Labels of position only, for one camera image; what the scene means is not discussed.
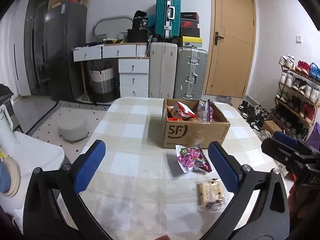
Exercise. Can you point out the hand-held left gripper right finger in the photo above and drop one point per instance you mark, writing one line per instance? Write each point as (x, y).
(222, 166)

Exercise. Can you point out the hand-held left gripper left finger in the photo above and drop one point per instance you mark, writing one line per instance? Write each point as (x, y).
(90, 166)

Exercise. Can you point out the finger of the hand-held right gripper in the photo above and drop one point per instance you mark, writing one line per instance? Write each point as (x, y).
(277, 151)
(292, 140)

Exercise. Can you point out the clear biscuit packet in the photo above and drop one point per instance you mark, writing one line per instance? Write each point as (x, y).
(209, 193)

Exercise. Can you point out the magenta candy packet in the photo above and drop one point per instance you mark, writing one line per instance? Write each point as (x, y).
(191, 158)

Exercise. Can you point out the brown cardboard box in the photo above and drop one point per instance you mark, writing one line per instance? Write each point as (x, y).
(197, 132)

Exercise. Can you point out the light purple snack packet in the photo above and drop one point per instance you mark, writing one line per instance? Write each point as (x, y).
(205, 111)

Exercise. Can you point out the red white snack packet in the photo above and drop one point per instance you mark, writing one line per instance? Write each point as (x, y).
(181, 112)

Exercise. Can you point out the person's right hand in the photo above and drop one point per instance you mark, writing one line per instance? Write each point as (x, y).
(296, 200)

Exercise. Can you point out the purple bag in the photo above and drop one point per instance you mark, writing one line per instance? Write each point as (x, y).
(315, 136)

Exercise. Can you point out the small cardboard box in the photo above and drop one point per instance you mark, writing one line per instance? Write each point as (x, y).
(271, 127)

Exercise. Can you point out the round grey stool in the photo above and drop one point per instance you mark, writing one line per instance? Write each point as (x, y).
(73, 130)

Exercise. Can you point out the wooden shoe rack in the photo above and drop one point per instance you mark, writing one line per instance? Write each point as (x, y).
(300, 100)

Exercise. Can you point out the checked tablecloth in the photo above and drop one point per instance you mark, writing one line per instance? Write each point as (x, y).
(130, 180)

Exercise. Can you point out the pile of dark sneakers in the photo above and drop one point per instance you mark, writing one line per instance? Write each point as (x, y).
(252, 115)

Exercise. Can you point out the rows of assorted shoes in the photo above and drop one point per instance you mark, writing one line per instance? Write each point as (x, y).
(302, 90)

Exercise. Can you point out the white plastic chair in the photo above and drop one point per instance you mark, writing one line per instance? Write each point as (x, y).
(37, 160)

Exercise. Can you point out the black white patterned rug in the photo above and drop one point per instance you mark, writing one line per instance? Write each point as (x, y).
(50, 127)

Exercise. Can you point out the grey door mat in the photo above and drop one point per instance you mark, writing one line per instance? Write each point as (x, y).
(223, 100)

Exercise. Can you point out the beige blue round object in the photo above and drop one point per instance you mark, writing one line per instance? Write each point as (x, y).
(11, 177)

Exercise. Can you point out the grey white woven basket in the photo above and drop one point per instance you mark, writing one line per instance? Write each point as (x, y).
(102, 85)

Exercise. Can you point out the silver suitcase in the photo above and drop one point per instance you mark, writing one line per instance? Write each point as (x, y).
(191, 72)

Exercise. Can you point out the white drawer desk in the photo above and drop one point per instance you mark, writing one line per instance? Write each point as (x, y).
(132, 67)

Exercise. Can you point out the dark cloth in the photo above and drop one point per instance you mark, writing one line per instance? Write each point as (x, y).
(5, 93)

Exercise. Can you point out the beige suitcase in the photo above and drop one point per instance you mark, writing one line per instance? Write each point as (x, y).
(162, 70)

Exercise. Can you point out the tan wooden door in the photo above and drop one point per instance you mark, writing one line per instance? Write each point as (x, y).
(232, 42)

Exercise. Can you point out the dark grey refrigerator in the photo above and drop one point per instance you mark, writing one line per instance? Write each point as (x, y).
(65, 52)

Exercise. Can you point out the yellow shoebox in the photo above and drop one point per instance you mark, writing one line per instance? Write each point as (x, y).
(191, 42)

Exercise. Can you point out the plain black shoebox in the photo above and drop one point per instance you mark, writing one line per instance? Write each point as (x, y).
(190, 32)

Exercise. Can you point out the black storage box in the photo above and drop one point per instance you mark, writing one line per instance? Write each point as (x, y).
(137, 36)

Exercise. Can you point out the black shoebox red logo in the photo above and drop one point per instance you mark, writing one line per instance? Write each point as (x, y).
(189, 24)

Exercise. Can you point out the black shoebox dark red lid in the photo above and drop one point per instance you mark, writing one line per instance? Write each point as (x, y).
(189, 16)

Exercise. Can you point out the black glossy bag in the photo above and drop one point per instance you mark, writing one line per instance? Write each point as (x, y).
(140, 20)

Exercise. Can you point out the teal suitcase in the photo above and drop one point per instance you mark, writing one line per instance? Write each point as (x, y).
(167, 15)

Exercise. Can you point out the white light switch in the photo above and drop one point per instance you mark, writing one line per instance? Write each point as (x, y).
(298, 39)

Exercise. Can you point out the oval metal frame mirror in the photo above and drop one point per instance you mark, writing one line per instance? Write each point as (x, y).
(112, 18)

